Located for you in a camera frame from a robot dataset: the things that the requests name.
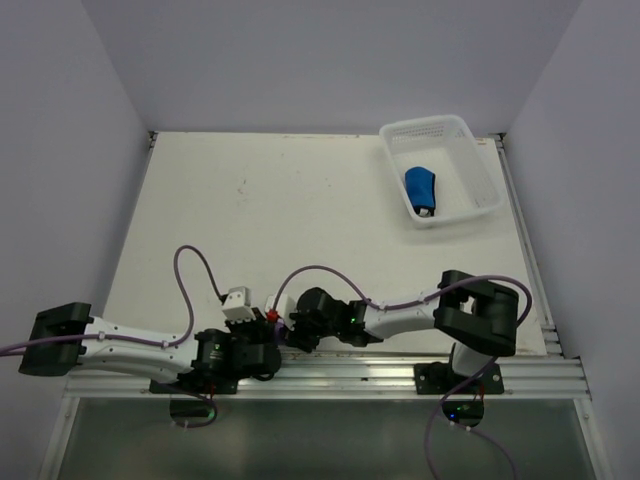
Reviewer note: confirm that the left black base bracket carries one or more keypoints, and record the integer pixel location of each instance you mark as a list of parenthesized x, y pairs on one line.
[(196, 382)]

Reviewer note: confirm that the black base bracket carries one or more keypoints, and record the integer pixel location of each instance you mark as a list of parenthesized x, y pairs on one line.
[(437, 378), (196, 382)]

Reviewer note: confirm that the white plastic basket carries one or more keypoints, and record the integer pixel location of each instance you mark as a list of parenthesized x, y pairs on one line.
[(465, 188)]

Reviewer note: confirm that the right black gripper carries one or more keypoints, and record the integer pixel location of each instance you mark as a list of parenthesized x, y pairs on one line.
[(295, 337)]

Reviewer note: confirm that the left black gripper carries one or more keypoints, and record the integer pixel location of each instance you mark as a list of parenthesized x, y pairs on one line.
[(264, 327)]

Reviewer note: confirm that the aluminium mounting rail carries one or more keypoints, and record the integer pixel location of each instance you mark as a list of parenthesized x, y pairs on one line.
[(357, 376)]

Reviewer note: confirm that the blue towel black trim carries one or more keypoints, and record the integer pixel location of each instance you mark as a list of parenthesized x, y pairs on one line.
[(420, 188)]

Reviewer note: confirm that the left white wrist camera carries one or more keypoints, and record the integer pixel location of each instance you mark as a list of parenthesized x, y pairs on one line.
[(237, 306)]

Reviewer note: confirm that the purple towel black trim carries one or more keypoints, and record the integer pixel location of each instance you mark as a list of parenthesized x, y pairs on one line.
[(281, 332)]

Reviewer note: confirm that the right black base bracket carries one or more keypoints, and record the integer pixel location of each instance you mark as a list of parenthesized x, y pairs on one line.
[(437, 378)]

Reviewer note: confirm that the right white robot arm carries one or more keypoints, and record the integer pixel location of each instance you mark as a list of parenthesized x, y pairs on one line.
[(480, 313)]

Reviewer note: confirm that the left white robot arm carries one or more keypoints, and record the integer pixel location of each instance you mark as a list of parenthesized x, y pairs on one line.
[(212, 360)]

